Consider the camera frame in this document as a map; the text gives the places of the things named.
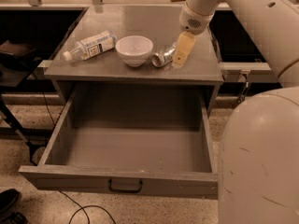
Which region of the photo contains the clear plastic water bottle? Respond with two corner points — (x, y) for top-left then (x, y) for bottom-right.
(63, 31), (117, 61)

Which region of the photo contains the black floor cable front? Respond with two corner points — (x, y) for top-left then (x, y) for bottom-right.
(59, 190), (117, 224)

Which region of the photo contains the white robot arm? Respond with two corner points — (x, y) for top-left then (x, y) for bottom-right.
(175, 0), (299, 224)

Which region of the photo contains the black shoe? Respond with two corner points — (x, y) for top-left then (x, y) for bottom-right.
(0, 189), (28, 224)

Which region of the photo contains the white ceramic bowl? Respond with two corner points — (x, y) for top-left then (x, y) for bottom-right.
(115, 35), (153, 67)

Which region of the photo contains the black drawer handle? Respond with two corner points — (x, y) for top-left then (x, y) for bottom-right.
(107, 179), (143, 194)

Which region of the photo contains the grey metal drawer cabinet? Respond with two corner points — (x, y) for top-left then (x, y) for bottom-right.
(46, 5), (223, 110)

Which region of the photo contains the black chair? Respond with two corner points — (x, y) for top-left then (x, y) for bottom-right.
(0, 40), (48, 166)

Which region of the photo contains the open grey top drawer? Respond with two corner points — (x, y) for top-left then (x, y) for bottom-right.
(20, 83), (218, 199)

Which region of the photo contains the silver blue redbull can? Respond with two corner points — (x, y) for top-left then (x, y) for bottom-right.
(151, 43), (177, 68)

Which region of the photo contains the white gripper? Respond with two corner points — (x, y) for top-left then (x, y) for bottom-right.
(172, 3), (215, 68)

